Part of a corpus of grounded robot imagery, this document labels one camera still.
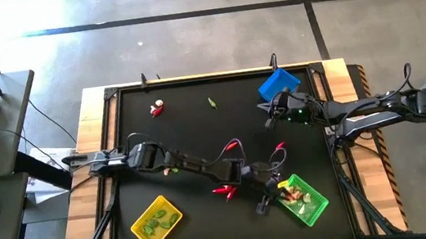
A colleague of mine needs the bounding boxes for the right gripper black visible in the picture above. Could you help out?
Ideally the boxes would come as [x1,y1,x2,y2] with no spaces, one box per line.
[255,86,316,132]

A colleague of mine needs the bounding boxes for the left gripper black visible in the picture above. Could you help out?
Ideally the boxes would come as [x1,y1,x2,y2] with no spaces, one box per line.
[251,175,290,217]

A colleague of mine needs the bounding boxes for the blue plastic basket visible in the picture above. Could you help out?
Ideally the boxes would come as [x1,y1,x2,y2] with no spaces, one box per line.
[254,65,304,104]

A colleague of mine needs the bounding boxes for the green plastic basket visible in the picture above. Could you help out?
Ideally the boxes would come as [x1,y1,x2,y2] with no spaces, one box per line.
[272,169,333,232]

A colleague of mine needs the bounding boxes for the yellow plastic basket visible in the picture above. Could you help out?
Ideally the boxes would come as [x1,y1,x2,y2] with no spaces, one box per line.
[126,192,187,239]

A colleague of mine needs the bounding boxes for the black yellow hazard tape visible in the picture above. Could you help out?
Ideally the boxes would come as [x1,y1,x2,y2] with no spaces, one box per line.
[356,60,410,235]

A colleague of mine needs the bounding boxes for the white paper sheets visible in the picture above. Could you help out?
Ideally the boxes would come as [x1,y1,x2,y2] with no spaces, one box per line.
[18,142,83,207]

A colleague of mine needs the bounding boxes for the black desk beam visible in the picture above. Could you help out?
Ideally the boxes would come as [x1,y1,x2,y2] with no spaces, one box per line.
[11,144,75,198]

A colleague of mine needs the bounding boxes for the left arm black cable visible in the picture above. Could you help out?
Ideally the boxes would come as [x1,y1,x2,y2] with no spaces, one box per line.
[122,112,289,192]

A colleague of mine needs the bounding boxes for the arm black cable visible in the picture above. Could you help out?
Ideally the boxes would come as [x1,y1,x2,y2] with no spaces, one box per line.
[122,112,289,192]
[379,62,417,98]

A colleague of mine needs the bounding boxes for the black diagonal frame strut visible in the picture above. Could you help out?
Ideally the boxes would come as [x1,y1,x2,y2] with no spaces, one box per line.
[333,149,404,239]
[56,177,127,239]

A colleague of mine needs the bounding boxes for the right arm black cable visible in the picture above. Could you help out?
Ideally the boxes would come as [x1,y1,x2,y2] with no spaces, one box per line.
[379,62,417,98]

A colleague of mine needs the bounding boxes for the black aluminium table frame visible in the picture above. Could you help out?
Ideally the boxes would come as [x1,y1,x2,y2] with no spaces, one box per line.
[68,53,378,239]

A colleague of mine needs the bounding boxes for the black floor cable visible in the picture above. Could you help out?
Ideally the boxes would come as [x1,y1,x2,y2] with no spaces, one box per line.
[26,93,78,151]

